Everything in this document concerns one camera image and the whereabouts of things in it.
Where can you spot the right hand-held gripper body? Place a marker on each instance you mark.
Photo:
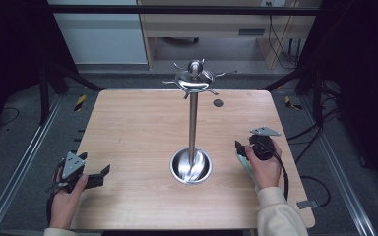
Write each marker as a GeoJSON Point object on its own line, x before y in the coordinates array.
{"type": "Point", "coordinates": [262, 146]}

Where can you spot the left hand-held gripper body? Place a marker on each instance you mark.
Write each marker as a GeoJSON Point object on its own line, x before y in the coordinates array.
{"type": "Point", "coordinates": [73, 165]}

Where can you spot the light blue utensil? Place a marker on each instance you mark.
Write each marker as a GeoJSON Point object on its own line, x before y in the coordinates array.
{"type": "Point", "coordinates": [246, 166]}

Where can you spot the steel utensil rack stand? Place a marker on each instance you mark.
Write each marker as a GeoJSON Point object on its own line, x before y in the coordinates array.
{"type": "Point", "coordinates": [193, 131]}

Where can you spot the person's right hand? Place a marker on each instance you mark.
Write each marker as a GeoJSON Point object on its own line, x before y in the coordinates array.
{"type": "Point", "coordinates": [266, 172]}

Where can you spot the person's left hand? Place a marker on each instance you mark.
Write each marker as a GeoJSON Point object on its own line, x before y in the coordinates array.
{"type": "Point", "coordinates": [64, 206]}

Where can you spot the yellow black floor tape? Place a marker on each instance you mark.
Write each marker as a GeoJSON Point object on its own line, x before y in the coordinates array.
{"type": "Point", "coordinates": [290, 103]}
{"type": "Point", "coordinates": [80, 102]}

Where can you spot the dark round table grommet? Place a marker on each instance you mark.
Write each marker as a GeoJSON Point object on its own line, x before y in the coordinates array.
{"type": "Point", "coordinates": [218, 103]}

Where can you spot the small grey metal plate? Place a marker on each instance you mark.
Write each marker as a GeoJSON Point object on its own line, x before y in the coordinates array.
{"type": "Point", "coordinates": [307, 204]}

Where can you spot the white cabinet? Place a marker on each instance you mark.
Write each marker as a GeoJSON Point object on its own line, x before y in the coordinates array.
{"type": "Point", "coordinates": [101, 39]}

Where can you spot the aluminium floor rail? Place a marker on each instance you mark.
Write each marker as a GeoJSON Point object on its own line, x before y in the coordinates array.
{"type": "Point", "coordinates": [19, 164]}
{"type": "Point", "coordinates": [338, 170]}

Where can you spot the black metal frame strut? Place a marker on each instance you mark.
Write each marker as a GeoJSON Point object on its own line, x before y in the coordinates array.
{"type": "Point", "coordinates": [54, 78]}
{"type": "Point", "coordinates": [311, 82]}

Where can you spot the black horizontal frame bar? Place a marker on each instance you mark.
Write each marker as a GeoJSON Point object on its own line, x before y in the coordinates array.
{"type": "Point", "coordinates": [177, 10]}

